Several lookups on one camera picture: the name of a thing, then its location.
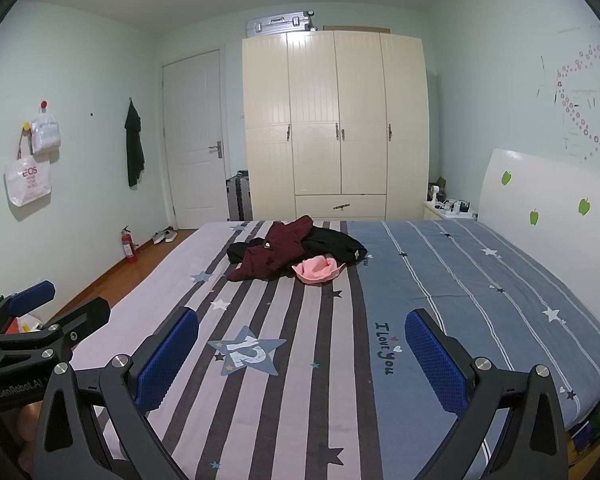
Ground clear plastic bag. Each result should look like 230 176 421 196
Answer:
31 101 62 156

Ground red fire extinguisher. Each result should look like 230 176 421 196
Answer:
120 226 138 264

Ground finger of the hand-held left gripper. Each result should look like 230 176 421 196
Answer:
0 280 57 335
0 296 112 363

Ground orange plastic item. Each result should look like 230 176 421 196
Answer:
7 314 43 335

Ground white nightstand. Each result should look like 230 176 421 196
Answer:
423 200 478 222

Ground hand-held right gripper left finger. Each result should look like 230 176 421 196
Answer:
30 306 201 480

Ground black hanging jacket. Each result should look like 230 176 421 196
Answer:
124 100 146 188

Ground bed with striped sheet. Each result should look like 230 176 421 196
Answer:
70 217 600 480

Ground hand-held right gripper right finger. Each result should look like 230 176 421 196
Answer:
404 308 571 480

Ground person's left hand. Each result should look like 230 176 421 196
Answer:
7 401 43 466

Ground pink garment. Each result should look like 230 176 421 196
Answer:
291 255 344 285

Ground black garment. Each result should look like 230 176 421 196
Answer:
227 226 368 266

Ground white tote bag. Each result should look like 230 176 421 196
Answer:
3 130 52 207

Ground cream wardrobe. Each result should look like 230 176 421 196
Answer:
241 30 431 222

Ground brown flat board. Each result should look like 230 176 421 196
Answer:
322 25 392 34

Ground silver suitcase with black corners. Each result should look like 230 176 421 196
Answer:
245 9 318 38

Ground pink circle wall stickers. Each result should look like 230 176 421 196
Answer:
537 42 600 161

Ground maroon shirt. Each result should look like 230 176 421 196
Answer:
226 215 315 282

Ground white headboard with green stickers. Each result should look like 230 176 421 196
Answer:
477 148 600 306

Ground white door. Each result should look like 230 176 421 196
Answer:
161 50 231 231

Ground ribbed grey suitcase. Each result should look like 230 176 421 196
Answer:
226 170 253 222

